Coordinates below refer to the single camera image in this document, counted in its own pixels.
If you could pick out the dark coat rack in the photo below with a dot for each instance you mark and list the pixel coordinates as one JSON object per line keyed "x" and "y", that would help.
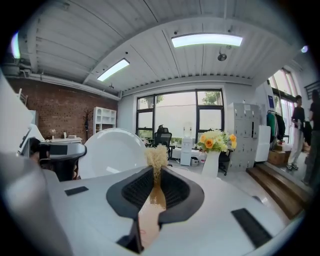
{"x": 87, "y": 125}

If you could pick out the blue wall poster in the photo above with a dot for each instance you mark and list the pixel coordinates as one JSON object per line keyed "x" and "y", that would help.
{"x": 270, "y": 101}

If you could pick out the white shelf cabinet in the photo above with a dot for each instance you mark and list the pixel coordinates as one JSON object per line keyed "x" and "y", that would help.
{"x": 104, "y": 119}

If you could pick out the yellow flower bouquet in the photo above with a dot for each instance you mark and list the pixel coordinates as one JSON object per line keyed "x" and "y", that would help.
{"x": 215, "y": 141}

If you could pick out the arched glass door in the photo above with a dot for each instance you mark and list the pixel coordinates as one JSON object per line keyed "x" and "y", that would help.
{"x": 283, "y": 100}

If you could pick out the low black office chair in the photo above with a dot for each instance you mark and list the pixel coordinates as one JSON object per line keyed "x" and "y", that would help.
{"x": 225, "y": 158}

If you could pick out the small ceiling light panel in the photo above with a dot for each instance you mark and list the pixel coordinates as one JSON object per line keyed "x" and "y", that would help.
{"x": 113, "y": 70}

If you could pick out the grey metal lockers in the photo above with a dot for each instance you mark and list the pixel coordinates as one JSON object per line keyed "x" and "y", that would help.
{"x": 243, "y": 130}

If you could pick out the black framed window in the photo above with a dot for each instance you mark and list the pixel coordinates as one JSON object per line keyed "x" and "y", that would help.
{"x": 180, "y": 112}

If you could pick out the wooden scrub brush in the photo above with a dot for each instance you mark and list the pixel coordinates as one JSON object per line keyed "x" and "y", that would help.
{"x": 157, "y": 160}

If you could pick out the white vase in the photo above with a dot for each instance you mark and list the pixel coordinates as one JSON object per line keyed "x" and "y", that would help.
{"x": 211, "y": 163}

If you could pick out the white water dispenser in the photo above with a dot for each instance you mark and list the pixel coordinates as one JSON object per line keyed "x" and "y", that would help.
{"x": 187, "y": 147}

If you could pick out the white plate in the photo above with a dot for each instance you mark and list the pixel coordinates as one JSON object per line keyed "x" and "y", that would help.
{"x": 112, "y": 152}

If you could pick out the white desk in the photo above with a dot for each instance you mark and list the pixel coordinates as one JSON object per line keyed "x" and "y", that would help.
{"x": 65, "y": 140}

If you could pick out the clothes rack with garments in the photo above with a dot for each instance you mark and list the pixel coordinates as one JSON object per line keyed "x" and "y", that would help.
{"x": 275, "y": 125}

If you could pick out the cardboard box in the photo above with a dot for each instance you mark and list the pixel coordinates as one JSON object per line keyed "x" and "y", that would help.
{"x": 277, "y": 157}

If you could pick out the round ceiling fixture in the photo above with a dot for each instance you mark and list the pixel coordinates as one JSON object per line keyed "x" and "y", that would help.
{"x": 222, "y": 57}

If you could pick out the black office chair with headrest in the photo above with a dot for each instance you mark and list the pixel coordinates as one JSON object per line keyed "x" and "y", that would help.
{"x": 162, "y": 137}

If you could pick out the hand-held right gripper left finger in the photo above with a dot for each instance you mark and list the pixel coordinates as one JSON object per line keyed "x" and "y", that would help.
{"x": 130, "y": 193}

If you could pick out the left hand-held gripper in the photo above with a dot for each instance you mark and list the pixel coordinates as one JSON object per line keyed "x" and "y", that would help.
{"x": 65, "y": 149}

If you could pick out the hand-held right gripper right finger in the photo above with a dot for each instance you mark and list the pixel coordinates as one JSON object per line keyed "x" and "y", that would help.
{"x": 183, "y": 195}

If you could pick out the large ceiling light panel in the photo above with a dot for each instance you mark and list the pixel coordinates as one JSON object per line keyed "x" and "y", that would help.
{"x": 207, "y": 40}

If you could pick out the wooden steps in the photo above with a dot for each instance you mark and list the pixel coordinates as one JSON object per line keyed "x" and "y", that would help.
{"x": 277, "y": 187}

